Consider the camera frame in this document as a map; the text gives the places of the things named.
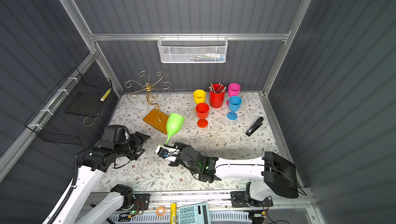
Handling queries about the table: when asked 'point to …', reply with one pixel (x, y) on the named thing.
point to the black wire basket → (67, 113)
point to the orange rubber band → (158, 210)
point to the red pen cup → (217, 95)
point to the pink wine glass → (234, 90)
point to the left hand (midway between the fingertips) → (149, 141)
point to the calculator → (195, 213)
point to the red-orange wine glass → (202, 110)
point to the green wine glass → (175, 123)
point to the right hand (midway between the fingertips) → (167, 145)
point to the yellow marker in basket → (103, 97)
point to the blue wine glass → (234, 103)
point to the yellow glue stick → (173, 213)
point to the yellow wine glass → (199, 96)
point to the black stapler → (258, 124)
